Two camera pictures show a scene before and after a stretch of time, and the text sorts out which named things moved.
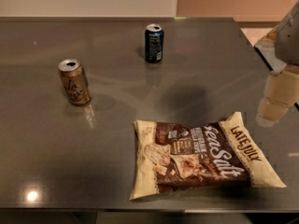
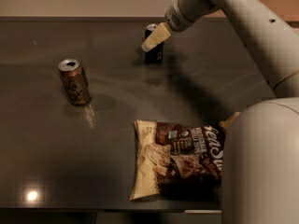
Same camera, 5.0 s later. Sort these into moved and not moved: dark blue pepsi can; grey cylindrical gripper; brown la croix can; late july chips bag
Moved: grey cylindrical gripper
Not moved: dark blue pepsi can; brown la croix can; late july chips bag
